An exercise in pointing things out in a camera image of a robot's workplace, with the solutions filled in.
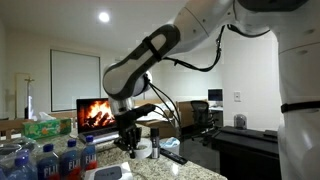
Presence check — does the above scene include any wooden dining chair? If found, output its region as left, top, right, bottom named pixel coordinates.
left=0, top=118, right=35, bottom=141
left=49, top=110, right=78, bottom=129

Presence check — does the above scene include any computer monitor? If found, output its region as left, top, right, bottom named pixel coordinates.
left=207, top=88, right=224, bottom=102

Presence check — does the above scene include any laptop showing fireplace video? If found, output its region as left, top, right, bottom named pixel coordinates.
left=75, top=97, right=121, bottom=145

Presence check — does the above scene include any Fiji water bottles pack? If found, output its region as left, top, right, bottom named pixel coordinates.
left=0, top=135, right=38, bottom=180

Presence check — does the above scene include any black remote control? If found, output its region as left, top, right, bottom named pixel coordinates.
left=159, top=148, right=189, bottom=166

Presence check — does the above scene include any white cardboard product box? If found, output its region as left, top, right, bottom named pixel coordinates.
left=83, top=161, right=134, bottom=180

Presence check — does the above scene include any grey jar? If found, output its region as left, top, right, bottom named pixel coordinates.
left=233, top=113, right=248, bottom=130

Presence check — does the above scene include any black low cabinet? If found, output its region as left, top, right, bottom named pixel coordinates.
left=211, top=124, right=284, bottom=180

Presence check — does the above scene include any large white window blind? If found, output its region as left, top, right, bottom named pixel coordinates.
left=50, top=49, right=102, bottom=112

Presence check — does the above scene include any black office chair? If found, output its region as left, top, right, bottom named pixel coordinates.
left=190, top=99, right=216, bottom=136

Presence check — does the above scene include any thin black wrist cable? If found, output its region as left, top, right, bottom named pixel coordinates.
left=146, top=24, right=226, bottom=134

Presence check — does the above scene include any large round ceiling light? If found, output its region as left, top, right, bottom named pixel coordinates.
left=97, top=11, right=111, bottom=24

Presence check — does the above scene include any Fiji water bottle blue cap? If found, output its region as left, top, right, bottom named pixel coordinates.
left=8, top=154, right=38, bottom=180
left=80, top=134, right=99, bottom=172
left=59, top=138, right=83, bottom=180
left=35, top=143, right=62, bottom=180

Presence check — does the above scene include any green tissue box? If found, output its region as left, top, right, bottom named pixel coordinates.
left=21, top=111, right=73, bottom=140

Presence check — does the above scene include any white bin with blue bag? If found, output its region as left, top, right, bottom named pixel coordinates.
left=159, top=136, right=181, bottom=156

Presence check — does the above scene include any brown cardboard box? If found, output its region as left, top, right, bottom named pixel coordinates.
left=134, top=99, right=195, bottom=138

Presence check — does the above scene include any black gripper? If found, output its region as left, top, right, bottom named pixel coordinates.
left=114, top=114, right=143, bottom=160

